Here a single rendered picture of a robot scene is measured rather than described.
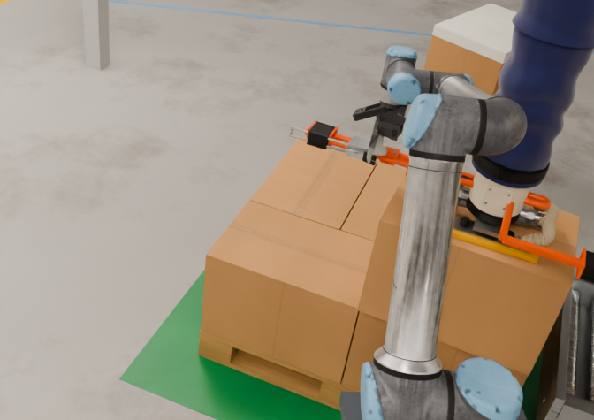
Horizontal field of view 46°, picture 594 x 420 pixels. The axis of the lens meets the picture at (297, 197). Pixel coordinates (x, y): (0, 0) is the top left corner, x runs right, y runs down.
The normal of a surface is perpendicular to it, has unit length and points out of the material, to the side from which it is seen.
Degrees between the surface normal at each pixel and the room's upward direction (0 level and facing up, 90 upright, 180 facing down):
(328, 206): 0
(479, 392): 4
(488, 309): 90
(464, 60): 90
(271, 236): 0
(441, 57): 90
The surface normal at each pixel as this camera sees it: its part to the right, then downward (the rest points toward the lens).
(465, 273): -0.38, 0.49
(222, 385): 0.13, -0.81
